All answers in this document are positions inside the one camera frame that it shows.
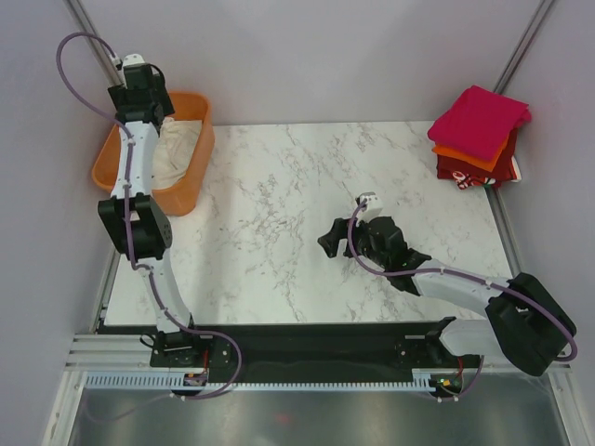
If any cream white t shirt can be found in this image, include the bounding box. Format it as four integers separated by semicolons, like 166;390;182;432
152;117;203;190

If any aluminium frame post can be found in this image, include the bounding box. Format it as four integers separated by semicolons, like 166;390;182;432
63;0;120;86
493;0;558;95

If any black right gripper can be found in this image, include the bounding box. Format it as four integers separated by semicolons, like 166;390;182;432
317;217;389;269

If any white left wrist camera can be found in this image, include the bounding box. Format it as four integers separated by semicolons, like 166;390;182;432
110;54;146;72

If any red printed folded t shirt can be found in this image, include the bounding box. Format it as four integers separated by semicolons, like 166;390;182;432
450;157;522;190

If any orange folded t shirt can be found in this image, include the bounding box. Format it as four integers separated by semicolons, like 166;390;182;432
432;137;509;171

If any dark red folded t shirt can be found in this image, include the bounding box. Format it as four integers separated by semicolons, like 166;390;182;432
435;129;518;181

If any magenta folded t shirt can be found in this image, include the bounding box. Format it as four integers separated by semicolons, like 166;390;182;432
428;85;532;164

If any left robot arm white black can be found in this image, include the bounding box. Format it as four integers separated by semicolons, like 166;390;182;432
98;54;205;368

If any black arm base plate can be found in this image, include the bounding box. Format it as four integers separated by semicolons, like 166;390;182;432
149;322;484;385

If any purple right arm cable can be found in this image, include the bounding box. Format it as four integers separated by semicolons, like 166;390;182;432
348;203;578;403

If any right aluminium frame post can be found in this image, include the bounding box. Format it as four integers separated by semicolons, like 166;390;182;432
493;0;558;95

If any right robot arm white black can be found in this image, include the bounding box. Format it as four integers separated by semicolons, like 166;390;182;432
317;216;577;376

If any left aluminium frame post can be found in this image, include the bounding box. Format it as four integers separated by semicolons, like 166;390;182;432
63;0;120;86

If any orange plastic basket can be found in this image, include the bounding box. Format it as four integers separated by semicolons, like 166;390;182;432
91;92;215;225

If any white slotted cable duct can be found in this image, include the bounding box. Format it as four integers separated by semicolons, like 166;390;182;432
84;369;435;392

